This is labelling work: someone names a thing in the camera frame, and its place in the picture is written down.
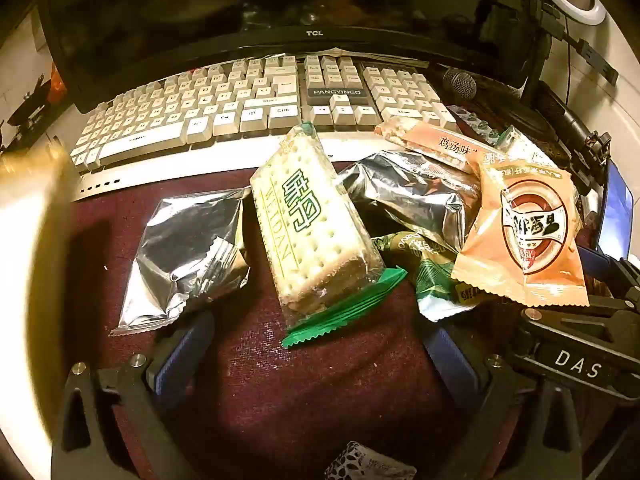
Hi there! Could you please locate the small black spotted candy packet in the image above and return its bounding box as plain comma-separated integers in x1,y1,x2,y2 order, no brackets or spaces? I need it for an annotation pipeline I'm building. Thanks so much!
324,441,417,480
447,105,496,142

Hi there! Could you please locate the dark red desk mat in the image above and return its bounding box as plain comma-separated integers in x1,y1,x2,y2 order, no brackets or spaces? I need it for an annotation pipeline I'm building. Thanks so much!
65,160,551,480

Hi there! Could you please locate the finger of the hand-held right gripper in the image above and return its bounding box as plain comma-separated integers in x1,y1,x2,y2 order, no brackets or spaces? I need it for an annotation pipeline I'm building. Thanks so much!
519,307,640,345

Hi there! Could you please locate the silver foil snack packet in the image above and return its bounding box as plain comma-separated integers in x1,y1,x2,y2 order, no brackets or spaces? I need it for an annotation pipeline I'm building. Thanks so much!
336,150,481,253
110,187,251,337

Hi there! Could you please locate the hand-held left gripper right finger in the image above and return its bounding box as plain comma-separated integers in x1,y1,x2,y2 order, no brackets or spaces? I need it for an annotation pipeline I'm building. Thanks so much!
422,322,586,480

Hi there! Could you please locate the orange packet with round logo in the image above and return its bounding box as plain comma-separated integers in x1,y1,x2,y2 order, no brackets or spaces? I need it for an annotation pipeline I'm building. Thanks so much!
451,162,590,307

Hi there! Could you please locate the black ring light stand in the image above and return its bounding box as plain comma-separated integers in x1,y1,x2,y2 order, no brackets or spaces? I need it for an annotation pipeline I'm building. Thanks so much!
470,0,621,111

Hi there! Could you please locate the long orange cracker packet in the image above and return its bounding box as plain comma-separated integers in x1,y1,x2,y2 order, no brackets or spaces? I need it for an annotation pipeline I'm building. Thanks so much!
375,116,481,173

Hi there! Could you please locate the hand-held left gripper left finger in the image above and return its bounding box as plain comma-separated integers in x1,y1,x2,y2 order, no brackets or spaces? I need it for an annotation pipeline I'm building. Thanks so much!
50,310,217,480

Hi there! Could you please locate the green leafy snack packet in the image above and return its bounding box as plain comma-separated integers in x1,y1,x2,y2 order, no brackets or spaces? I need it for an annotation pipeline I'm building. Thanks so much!
375,232,483,322

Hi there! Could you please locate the beige computer keyboard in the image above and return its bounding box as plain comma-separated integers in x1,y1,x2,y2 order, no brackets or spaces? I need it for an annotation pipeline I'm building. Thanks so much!
69,54,460,203

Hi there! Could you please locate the cracker packet with green ends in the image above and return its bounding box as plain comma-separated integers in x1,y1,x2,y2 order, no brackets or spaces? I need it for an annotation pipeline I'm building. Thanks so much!
249,122,408,349

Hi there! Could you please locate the small green-bordered cracker packet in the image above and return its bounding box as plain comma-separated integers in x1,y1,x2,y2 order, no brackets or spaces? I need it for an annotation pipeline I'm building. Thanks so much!
495,127,557,168

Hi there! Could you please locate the gold-rimmed cardboard box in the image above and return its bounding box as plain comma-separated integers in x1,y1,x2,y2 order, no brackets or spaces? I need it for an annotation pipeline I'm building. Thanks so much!
0,152,83,480

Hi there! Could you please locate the black computer monitor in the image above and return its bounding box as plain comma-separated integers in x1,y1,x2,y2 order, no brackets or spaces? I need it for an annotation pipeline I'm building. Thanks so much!
37,0,531,113

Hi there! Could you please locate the black microphone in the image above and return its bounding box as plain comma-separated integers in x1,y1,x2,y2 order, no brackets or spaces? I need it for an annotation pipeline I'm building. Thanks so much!
441,67,480,102

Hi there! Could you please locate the phone with lit screen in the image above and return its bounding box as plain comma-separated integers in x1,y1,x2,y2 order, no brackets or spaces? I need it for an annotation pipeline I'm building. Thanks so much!
597,160,636,256

